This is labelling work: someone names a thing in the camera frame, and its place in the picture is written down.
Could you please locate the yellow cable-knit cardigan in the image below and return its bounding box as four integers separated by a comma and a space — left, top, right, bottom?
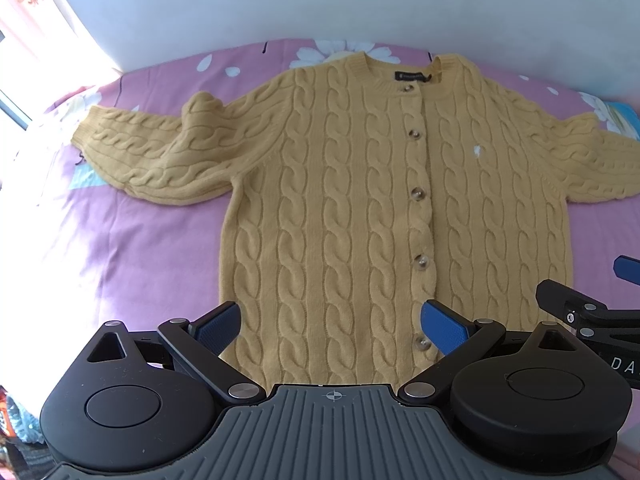
72, 53, 639, 387

